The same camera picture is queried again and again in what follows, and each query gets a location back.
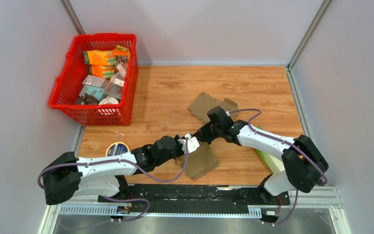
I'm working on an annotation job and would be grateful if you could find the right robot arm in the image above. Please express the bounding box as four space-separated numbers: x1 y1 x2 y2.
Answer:
183 106 329 204

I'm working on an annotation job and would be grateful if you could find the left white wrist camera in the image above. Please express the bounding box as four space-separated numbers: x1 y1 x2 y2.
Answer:
178 133 200 154

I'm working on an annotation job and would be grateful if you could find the orange green box upper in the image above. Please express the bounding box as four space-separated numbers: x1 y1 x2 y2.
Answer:
83 50 117 66

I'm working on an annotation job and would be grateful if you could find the grey packet in basket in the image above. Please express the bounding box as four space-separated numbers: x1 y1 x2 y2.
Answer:
82 75 108 88

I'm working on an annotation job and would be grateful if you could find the cardboard box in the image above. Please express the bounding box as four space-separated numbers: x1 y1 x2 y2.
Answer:
187 92 238 123
184 142 220 180

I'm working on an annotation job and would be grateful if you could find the green napa cabbage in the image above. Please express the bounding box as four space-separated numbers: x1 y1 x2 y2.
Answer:
255 126 286 175

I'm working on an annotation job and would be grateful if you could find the orange green box lower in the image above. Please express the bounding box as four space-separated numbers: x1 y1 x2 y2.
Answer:
89 65 116 78

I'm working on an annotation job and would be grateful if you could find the orange green box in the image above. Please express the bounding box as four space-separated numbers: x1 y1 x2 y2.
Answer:
89 65 116 78
83 50 117 66

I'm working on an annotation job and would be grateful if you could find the colourful snack packet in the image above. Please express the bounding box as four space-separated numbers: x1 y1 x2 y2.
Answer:
112 45 131 64

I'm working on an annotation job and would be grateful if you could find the clear packet in basket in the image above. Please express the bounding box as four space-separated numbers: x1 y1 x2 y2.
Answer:
104 73 125 100

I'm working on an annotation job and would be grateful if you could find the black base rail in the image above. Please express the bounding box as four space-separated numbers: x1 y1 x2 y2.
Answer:
57 183 291 223

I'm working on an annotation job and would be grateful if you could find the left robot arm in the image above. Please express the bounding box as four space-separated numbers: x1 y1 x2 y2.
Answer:
37 134 200 205

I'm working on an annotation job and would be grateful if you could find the white tape roll in basket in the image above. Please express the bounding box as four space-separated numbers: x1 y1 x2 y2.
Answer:
99 97 119 105

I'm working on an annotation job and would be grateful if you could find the teal box in basket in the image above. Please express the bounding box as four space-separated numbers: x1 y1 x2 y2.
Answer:
79 85 106 101

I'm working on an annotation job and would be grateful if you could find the red plastic shopping basket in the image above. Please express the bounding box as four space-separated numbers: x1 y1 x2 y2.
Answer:
48 33 138 126

